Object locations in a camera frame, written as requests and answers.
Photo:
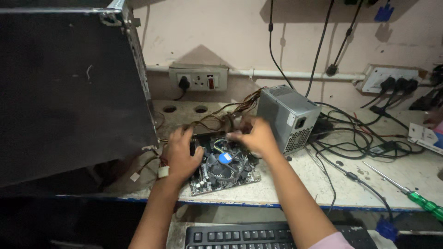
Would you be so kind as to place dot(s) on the person's right hand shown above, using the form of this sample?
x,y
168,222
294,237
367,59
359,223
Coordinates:
x,y
259,138

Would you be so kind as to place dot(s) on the person's left hand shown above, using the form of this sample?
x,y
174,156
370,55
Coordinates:
x,y
180,155

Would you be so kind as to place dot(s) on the person's right fingers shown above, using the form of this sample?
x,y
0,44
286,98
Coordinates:
x,y
240,129

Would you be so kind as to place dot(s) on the green computer motherboard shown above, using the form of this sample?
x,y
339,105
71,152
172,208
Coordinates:
x,y
204,183

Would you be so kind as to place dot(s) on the black processor cooler fan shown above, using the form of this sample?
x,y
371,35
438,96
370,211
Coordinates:
x,y
225,166

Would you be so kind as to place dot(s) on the grey power supply unit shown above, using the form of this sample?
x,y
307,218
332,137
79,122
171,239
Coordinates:
x,y
283,110

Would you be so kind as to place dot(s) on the black plug in socket box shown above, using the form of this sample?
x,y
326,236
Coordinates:
x,y
183,83

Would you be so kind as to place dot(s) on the black keyboard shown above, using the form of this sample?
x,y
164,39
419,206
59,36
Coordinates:
x,y
249,237

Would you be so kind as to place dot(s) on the pink sleeve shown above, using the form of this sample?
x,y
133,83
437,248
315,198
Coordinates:
x,y
332,242

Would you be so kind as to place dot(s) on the black power plug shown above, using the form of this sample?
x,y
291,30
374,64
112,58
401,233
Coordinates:
x,y
400,84
412,85
387,84

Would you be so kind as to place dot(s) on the black computer case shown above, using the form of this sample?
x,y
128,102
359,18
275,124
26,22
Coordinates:
x,y
69,96

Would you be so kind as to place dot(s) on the white cardboard box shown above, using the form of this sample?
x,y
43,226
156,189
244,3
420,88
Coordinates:
x,y
424,136

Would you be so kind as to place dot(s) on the grey wall socket box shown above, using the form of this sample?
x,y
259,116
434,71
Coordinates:
x,y
199,74

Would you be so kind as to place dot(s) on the white wall conduit pipe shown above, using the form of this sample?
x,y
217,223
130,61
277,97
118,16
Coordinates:
x,y
297,74

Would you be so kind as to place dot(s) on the white wall power board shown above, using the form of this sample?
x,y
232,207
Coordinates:
x,y
377,77

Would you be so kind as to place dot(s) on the blue connector on wall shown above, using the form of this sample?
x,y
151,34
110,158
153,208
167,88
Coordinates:
x,y
383,13

